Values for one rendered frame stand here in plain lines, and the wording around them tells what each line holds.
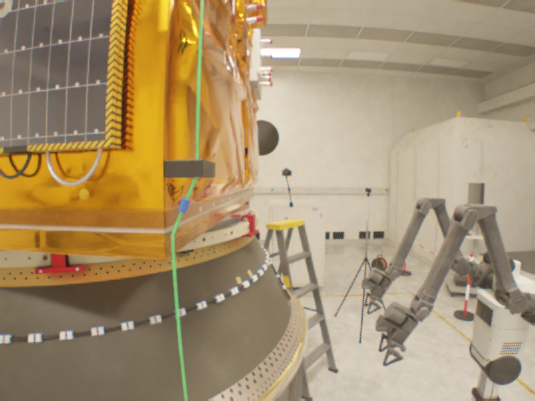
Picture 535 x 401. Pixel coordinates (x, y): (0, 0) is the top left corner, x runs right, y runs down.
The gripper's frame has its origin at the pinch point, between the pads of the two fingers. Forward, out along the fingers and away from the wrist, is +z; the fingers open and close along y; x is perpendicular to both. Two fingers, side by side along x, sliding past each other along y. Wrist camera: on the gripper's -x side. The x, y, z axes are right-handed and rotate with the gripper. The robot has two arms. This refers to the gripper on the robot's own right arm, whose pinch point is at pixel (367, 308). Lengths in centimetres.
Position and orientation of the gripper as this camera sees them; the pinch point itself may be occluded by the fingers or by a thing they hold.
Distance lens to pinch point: 166.1
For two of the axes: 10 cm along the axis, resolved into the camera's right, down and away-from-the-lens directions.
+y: -1.9, 0.7, -9.8
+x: 8.5, 5.1, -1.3
